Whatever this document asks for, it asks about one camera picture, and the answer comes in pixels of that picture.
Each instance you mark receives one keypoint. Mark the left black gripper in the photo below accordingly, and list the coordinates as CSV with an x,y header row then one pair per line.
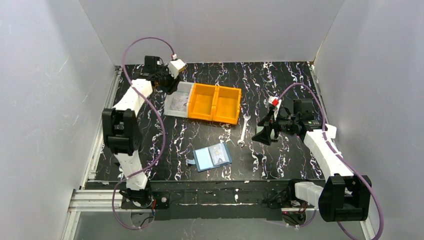
x,y
168,84

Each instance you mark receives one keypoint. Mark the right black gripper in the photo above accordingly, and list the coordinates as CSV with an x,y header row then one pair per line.
x,y
271,124

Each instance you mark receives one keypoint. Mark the blue card holder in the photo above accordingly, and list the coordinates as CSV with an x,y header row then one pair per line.
x,y
202,159

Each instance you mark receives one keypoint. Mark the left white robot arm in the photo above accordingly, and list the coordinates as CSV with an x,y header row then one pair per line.
x,y
121,131

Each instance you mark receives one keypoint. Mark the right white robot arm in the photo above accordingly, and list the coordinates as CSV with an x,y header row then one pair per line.
x,y
345,197

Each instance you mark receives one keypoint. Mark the green card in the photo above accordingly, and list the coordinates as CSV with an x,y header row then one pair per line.
x,y
274,135

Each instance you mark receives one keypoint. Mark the silver wrench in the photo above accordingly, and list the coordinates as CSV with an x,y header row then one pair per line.
x,y
241,141

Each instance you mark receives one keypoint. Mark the white plastic bin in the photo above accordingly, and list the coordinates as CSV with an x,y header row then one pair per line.
x,y
177,103

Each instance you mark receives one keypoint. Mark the left orange bin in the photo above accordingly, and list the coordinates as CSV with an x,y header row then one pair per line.
x,y
202,102

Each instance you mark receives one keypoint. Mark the orange bin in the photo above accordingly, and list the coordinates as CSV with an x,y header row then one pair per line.
x,y
202,102
227,105

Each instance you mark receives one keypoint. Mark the right orange bin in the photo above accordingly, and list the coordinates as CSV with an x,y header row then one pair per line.
x,y
227,105

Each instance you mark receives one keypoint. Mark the white box with label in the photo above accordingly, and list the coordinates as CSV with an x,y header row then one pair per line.
x,y
330,132

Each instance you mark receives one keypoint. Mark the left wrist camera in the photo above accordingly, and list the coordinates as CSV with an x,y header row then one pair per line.
x,y
176,66

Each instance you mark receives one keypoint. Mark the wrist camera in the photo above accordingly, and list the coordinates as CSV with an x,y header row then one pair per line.
x,y
274,104
176,66

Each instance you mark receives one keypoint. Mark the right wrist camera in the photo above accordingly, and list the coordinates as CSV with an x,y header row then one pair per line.
x,y
274,104

